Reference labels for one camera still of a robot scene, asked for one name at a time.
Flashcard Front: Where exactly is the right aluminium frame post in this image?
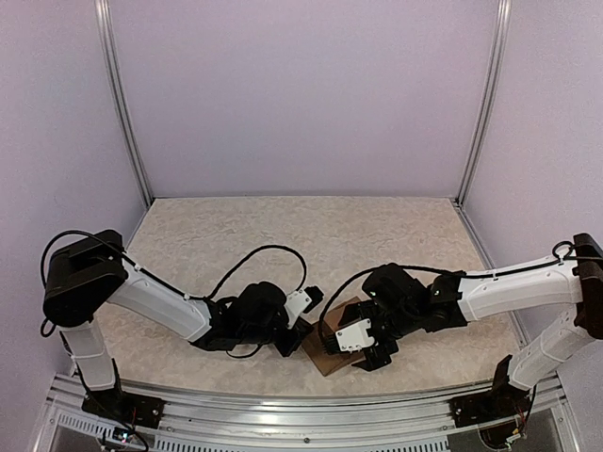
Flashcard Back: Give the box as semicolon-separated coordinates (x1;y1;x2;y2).
454;0;513;211

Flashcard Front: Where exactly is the front aluminium rail frame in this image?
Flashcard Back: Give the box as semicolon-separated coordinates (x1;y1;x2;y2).
25;374;586;451

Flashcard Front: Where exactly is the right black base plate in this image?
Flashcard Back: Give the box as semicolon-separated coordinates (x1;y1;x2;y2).
448;389;530;428

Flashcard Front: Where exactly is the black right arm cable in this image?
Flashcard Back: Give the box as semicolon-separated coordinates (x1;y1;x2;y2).
318;242;603;340

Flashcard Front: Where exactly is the aluminium frame post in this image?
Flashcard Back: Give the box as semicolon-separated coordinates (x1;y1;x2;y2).
454;0;513;211
94;0;155;210

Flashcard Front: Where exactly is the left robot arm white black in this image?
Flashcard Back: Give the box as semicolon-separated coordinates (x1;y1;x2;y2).
40;230;324;419

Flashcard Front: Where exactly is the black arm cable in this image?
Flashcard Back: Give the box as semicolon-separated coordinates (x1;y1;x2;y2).
40;229;308;359
318;242;603;340

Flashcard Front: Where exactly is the brown cardboard paper box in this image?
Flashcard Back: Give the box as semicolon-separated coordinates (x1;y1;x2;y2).
301;297;364;377

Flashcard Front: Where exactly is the left aluminium frame post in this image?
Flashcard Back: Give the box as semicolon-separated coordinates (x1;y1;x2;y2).
94;0;155;210

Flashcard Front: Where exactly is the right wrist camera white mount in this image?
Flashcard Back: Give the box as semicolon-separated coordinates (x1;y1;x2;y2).
322;318;376;355

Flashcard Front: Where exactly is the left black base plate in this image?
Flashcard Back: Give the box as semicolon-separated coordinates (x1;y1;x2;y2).
79;359;166;429

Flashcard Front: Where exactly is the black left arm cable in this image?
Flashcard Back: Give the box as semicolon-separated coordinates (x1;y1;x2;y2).
40;229;308;359

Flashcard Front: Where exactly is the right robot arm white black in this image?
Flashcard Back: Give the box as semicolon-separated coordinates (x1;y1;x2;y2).
335;233;602;426

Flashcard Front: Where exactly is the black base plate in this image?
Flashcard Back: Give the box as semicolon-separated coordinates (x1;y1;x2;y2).
79;359;166;429
448;389;530;428

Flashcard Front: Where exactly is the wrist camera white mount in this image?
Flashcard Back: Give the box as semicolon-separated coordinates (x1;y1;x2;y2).
322;318;376;355
285;286;324;330

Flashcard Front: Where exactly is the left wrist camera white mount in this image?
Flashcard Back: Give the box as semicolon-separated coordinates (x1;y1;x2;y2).
285;286;324;330

